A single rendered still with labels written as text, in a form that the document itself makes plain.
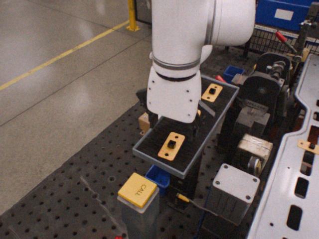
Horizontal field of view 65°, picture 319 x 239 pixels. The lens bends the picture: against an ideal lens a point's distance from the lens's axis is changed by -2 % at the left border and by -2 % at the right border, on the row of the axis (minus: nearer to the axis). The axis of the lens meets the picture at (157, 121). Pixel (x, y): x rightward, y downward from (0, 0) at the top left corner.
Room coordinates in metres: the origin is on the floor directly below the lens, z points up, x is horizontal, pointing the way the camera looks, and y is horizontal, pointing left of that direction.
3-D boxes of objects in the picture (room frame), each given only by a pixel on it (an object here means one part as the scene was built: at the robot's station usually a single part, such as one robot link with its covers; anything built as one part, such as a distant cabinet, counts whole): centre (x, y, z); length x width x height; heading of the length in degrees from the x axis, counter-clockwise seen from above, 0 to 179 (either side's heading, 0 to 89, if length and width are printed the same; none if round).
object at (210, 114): (0.38, -0.08, 1.30); 0.08 x 0.01 x 0.06; 65
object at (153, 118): (0.42, 0.02, 1.25); 0.03 x 0.03 x 0.07; 65
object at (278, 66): (0.72, -0.38, 0.94); 0.18 x 0.13 x 0.49; 148
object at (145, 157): (0.50, -0.09, 1.16); 0.37 x 0.14 x 0.02; 148
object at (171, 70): (0.40, -0.03, 1.39); 0.09 x 0.08 x 0.03; 65
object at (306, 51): (1.05, -0.68, 0.88); 0.04 x 0.04 x 0.36; 58
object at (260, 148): (0.47, -0.28, 0.89); 0.13 x 0.11 x 0.38; 58
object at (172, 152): (0.40, -0.03, 1.17); 0.08 x 0.04 x 0.01; 155
